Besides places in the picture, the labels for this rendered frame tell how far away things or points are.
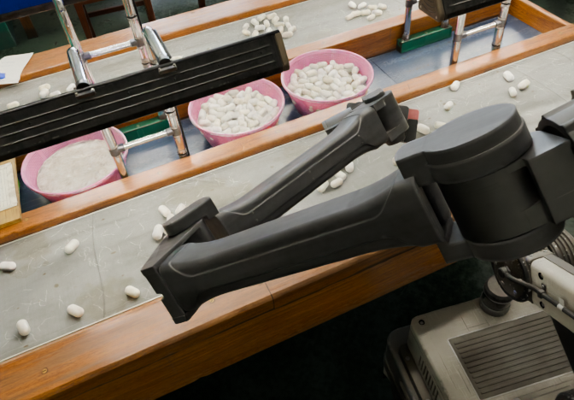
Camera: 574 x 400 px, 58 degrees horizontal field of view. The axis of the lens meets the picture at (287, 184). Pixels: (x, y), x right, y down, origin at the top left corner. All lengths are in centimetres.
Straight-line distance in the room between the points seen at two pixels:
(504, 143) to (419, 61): 138
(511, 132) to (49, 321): 95
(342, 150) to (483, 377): 70
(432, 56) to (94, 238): 117
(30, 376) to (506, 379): 96
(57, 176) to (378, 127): 90
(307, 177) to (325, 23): 116
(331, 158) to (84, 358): 58
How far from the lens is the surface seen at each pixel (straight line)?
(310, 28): 182
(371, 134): 81
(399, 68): 173
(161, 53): 102
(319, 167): 74
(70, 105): 100
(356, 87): 154
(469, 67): 159
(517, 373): 132
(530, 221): 42
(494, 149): 40
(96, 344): 105
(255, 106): 150
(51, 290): 119
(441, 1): 121
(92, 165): 144
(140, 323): 104
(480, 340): 133
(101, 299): 113
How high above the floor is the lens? 161
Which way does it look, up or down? 45 degrees down
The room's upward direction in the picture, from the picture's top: 6 degrees counter-clockwise
